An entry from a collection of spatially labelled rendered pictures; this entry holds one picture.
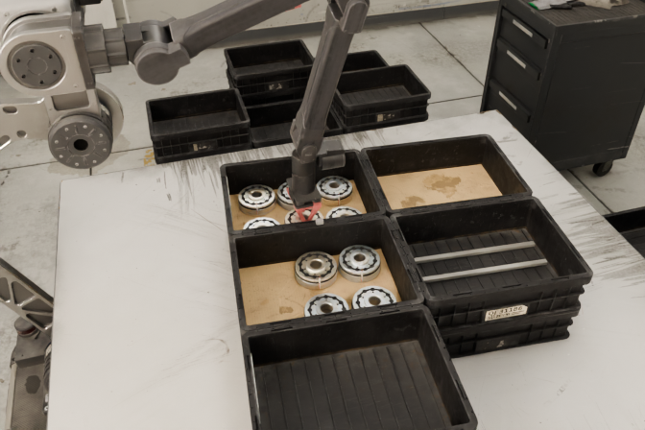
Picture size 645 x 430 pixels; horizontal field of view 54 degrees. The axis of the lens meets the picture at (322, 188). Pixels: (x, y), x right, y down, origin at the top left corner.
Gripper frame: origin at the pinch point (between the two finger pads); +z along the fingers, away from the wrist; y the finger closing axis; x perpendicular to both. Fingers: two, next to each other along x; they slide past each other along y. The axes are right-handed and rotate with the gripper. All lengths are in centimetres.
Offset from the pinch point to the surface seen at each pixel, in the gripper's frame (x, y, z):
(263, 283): 14.3, -14.1, 6.7
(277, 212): 4.3, 10.8, 6.2
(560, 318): -50, -43, 9
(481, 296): -28.3, -41.0, -3.0
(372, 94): -69, 120, 38
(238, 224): 15.7, 9.4, 6.5
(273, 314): 14.5, -24.2, 6.9
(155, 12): 15, 298, 56
